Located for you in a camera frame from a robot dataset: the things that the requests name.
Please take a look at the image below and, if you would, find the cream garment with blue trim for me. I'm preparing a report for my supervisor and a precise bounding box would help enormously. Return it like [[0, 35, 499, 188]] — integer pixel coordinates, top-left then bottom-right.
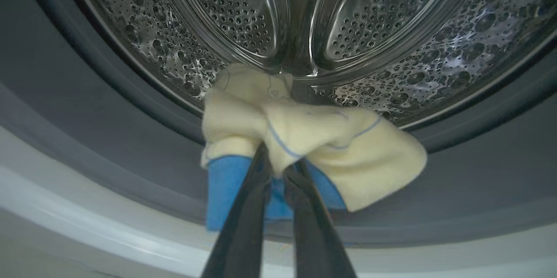
[[200, 63, 428, 232]]

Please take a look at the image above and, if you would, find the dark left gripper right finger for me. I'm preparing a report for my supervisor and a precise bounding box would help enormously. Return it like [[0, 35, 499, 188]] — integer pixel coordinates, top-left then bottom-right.
[[283, 164, 358, 278]]

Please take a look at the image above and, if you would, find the white front-load washing machine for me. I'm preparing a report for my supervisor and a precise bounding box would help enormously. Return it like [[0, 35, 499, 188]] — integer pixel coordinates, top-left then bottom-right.
[[0, 121, 557, 278]]

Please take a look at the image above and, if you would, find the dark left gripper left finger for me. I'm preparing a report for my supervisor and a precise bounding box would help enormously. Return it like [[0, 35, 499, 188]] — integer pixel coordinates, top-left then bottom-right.
[[201, 142, 274, 278]]

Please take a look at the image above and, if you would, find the grey rubber door seal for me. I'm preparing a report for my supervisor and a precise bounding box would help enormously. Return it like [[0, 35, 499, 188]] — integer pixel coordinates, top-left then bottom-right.
[[0, 0, 557, 248]]

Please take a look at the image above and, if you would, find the steel washing machine drum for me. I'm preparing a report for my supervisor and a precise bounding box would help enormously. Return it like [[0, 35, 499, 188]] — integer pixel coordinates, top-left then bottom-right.
[[61, 0, 557, 133]]

